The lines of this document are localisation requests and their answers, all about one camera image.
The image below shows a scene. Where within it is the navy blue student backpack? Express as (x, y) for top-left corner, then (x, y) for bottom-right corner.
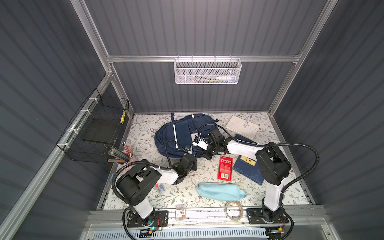
(155, 114), (219, 158)

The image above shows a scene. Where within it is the navy blue notebook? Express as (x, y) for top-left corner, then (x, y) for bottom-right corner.
(227, 135), (264, 185)

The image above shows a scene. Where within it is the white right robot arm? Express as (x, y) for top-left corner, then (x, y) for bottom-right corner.
(207, 128), (292, 212)

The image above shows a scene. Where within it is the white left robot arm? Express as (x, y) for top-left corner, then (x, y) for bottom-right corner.
(112, 154), (197, 221)

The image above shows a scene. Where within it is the red calculator package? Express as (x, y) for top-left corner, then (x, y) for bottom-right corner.
(218, 156), (233, 182)

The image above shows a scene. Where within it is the white Robinson Crusoe book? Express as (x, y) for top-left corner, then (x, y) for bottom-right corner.
(226, 116), (259, 141)

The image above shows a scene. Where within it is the small clear eraser box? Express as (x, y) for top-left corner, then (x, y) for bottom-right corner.
(175, 204), (186, 220)

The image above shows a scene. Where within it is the light teal pencil case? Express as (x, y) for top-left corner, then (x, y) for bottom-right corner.
(196, 183), (247, 202)

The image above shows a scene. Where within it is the clear tape roll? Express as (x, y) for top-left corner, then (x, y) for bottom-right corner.
(224, 201), (244, 222)

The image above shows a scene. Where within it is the pink pencil cup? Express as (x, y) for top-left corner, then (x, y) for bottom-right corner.
(119, 154), (137, 172)

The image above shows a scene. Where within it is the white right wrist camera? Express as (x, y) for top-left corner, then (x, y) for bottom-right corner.
(191, 134), (209, 150)

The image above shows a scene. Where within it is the white wire mesh basket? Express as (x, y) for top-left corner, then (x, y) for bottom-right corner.
(173, 57), (242, 85)

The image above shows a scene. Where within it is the black wire mesh basket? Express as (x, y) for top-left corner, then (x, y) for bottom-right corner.
(57, 91), (130, 164)

